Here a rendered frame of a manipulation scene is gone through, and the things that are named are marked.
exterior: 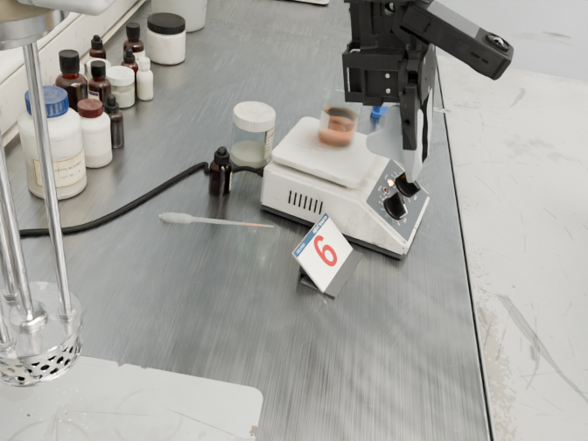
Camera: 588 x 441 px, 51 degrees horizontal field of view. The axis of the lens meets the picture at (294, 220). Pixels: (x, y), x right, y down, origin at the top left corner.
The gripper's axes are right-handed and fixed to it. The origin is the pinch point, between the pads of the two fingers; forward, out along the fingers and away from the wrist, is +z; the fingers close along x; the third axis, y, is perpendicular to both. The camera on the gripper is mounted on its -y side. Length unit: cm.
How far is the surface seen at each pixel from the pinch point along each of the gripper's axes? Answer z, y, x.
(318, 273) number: 9.9, 9.6, 9.7
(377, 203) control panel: 6.5, 5.6, -1.3
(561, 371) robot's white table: 18.7, -17.2, 8.7
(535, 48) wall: 39, -3, -158
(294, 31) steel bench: 3, 40, -60
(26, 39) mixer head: -27.0, 7.9, 41.0
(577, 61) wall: 44, -16, -162
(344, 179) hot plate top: 2.7, 9.1, 0.4
